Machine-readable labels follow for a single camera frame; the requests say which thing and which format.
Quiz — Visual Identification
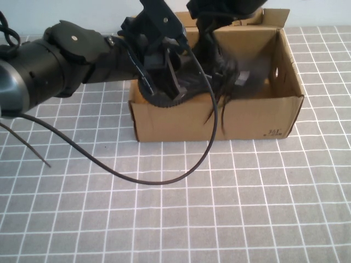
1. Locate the thin black cable tie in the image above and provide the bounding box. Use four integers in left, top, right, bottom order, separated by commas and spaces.
0, 122, 52, 168

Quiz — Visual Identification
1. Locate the black knit sneaker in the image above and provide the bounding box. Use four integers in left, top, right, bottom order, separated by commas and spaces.
139, 52, 265, 136

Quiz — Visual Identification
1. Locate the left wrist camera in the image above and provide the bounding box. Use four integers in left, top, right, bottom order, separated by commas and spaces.
139, 0, 188, 42

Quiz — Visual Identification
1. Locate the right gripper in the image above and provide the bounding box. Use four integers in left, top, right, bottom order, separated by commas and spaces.
191, 15, 251, 86

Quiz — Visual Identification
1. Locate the grey white checked tablecloth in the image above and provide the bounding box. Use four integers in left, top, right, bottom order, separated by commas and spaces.
0, 26, 351, 263

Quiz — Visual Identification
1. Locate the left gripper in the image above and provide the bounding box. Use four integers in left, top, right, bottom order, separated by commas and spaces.
105, 15, 190, 101

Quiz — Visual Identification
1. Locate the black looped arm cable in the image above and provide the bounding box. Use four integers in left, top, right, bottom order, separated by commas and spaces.
0, 10, 22, 57

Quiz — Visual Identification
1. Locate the brown cardboard shoe box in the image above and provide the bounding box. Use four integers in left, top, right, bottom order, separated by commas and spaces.
128, 8, 305, 142

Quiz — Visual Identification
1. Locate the black left camera cable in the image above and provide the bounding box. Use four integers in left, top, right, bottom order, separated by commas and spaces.
19, 35, 219, 185

